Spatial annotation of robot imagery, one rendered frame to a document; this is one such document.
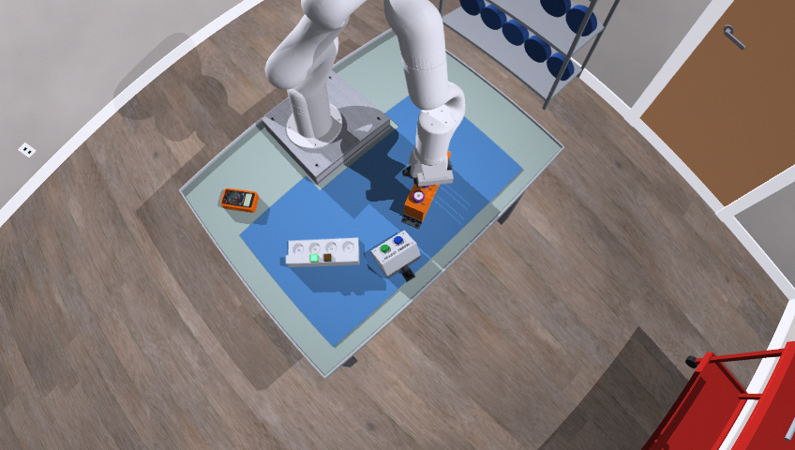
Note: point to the blue flat mat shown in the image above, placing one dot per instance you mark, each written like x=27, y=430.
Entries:
x=366, y=201

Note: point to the orange tube rack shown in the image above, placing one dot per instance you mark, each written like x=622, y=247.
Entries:
x=416, y=210

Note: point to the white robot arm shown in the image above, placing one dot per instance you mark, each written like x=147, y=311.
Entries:
x=419, y=29

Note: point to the orange digital multimeter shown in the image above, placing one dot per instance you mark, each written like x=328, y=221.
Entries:
x=240, y=200

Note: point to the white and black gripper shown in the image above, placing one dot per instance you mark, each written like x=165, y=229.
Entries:
x=415, y=167

